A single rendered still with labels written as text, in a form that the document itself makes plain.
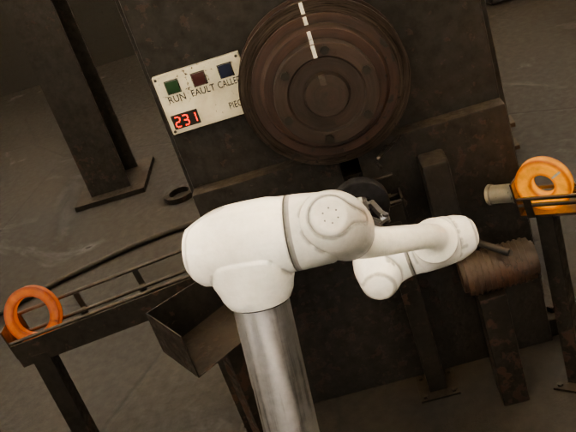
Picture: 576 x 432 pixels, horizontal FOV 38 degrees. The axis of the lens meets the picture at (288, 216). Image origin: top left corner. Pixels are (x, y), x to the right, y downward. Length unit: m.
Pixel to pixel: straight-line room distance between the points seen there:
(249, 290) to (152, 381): 2.04
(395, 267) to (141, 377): 1.77
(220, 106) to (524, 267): 0.98
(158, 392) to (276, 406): 1.86
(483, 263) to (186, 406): 1.30
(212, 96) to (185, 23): 0.22
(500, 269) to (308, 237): 1.18
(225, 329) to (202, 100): 0.66
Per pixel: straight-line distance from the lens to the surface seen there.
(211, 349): 2.32
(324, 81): 2.21
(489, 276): 2.45
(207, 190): 2.54
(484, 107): 2.53
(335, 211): 1.33
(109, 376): 3.57
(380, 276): 1.88
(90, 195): 5.37
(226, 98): 2.46
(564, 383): 2.79
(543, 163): 2.35
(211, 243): 1.40
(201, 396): 3.21
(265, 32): 2.27
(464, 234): 1.91
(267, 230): 1.37
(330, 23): 2.25
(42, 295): 2.75
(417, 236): 1.74
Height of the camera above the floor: 1.84
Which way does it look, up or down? 26 degrees down
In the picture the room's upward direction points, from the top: 19 degrees counter-clockwise
